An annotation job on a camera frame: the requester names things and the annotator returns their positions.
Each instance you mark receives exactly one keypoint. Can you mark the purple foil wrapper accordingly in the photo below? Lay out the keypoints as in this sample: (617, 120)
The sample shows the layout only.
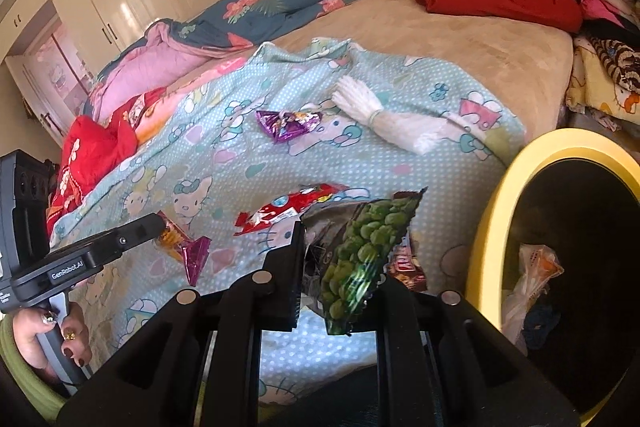
(286, 126)

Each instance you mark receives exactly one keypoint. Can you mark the green peas snack bag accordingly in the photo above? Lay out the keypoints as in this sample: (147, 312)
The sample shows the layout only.
(347, 248)

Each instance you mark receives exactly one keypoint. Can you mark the blue floral quilt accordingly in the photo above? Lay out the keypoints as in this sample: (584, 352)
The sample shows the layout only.
(170, 49)

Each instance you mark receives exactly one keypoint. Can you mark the green left sleeve forearm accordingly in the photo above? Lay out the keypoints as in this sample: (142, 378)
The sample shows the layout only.
(46, 401)

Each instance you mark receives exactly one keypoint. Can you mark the light blue Hello Kitty sheet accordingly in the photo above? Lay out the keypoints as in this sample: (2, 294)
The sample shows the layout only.
(212, 161)

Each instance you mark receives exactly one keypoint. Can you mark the yellow cartoon blanket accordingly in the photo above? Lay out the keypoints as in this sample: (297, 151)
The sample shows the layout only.
(591, 87)

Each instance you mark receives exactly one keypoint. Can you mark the beige bed cover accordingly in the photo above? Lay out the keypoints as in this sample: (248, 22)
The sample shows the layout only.
(526, 65)

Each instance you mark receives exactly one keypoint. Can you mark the white yarn bundle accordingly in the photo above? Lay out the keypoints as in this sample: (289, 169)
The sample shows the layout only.
(415, 133)

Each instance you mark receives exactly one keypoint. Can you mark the red white snack wrapper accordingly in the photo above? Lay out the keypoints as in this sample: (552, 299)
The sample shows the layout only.
(284, 207)

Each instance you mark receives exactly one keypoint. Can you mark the pink Hello Kitty door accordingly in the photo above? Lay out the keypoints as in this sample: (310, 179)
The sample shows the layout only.
(52, 77)

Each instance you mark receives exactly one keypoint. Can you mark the brown chocolate bar wrapper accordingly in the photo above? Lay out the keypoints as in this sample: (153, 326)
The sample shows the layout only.
(404, 266)

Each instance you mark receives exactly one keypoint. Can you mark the red garment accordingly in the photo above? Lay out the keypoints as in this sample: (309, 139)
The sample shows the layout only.
(92, 150)

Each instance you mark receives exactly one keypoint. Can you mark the folded red cloth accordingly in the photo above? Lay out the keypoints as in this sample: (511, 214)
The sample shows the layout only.
(564, 15)

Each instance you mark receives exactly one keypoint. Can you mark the red and white plastic bag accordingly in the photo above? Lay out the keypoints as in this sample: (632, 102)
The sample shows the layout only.
(538, 265)

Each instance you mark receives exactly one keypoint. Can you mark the pink cartoon blanket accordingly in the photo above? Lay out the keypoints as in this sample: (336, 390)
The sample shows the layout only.
(155, 117)

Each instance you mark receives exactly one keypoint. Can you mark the yellow rimmed black trash bin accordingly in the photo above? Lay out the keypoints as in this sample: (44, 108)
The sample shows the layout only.
(576, 192)

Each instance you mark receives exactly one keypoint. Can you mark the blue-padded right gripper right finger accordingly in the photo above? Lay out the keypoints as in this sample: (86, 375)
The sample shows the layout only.
(442, 363)

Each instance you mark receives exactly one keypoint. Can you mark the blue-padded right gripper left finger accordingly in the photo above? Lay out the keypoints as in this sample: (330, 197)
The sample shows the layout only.
(196, 361)

